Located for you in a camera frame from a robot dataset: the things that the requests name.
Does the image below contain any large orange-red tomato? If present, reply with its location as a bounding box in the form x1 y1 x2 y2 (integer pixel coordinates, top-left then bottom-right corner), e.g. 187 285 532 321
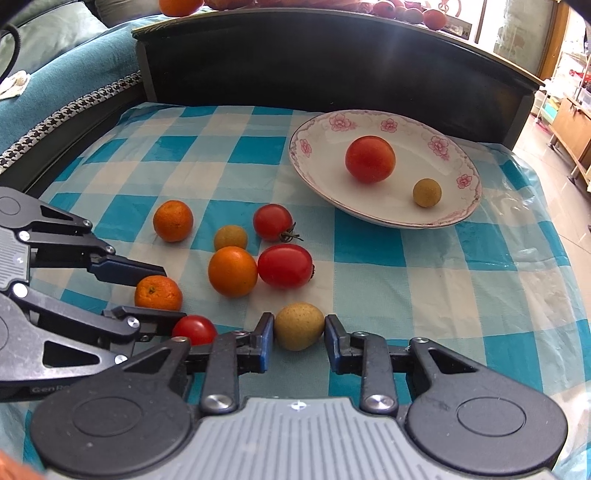
345 135 397 184

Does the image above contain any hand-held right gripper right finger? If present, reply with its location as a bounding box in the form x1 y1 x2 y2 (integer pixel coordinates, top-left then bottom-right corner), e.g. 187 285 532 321
324 315 478 415

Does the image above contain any small red tomato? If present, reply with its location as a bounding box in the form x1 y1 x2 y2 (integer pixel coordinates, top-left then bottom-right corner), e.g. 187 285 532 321
172 315 218 346

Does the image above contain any large yellow-brown longan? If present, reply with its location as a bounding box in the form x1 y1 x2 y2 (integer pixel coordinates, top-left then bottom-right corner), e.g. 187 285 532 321
274 302 325 352

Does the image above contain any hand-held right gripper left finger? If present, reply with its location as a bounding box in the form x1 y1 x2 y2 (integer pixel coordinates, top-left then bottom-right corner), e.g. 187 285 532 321
121 312 276 415

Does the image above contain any small orange mandarin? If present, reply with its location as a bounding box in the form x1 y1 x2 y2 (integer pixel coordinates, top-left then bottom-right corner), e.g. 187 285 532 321
134 275 184 312
153 200 194 243

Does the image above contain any white plastic drawer shelf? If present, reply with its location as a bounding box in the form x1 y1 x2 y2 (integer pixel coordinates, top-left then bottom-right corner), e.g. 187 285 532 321
531 78 562 121

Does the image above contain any teal blanket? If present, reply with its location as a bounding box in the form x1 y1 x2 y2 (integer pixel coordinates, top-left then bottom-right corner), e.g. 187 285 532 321
0 0 144 158

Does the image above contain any houndstooth fabric band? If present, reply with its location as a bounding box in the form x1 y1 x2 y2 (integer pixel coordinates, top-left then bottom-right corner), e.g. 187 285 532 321
0 71 144 174

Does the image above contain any medium yellow-brown longan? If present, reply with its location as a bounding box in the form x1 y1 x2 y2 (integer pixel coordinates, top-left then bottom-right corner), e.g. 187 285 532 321
213 224 249 252

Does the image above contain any small yellow-brown longan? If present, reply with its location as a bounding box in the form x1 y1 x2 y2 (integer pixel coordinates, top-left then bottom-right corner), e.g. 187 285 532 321
412 178 443 208

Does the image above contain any black wooden headboard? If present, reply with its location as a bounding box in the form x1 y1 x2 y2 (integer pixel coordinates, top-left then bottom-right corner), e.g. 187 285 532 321
131 13 546 151

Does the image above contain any white crumpled cloth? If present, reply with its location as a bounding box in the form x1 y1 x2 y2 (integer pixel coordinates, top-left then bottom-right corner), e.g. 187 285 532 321
0 71 31 100

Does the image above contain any large orange mandarin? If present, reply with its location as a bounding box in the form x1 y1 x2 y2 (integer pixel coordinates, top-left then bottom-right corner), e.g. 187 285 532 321
208 246 259 298

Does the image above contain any blue white checkered tablecloth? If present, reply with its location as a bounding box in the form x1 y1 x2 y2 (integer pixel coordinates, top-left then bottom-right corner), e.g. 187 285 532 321
0 102 578 480

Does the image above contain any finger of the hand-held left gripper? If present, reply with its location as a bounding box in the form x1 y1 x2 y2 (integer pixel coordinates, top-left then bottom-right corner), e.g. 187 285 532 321
15 195 167 285
10 284 188 371

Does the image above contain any wooden cabinet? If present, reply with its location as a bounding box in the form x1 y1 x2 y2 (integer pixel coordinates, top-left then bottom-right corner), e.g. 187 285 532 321
549 95 591 190

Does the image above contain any red tomato with stem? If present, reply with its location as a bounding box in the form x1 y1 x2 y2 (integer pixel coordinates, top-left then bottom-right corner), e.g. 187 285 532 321
252 203 304 244

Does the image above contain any white floral rimmed plate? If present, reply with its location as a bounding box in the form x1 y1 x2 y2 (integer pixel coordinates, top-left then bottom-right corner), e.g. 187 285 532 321
288 109 483 230

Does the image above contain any oval deep red tomato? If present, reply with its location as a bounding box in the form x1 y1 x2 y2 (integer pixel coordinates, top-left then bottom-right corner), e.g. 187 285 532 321
257 244 317 290

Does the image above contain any black cable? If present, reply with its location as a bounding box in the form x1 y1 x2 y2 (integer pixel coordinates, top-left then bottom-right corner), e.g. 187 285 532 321
0 23 24 80

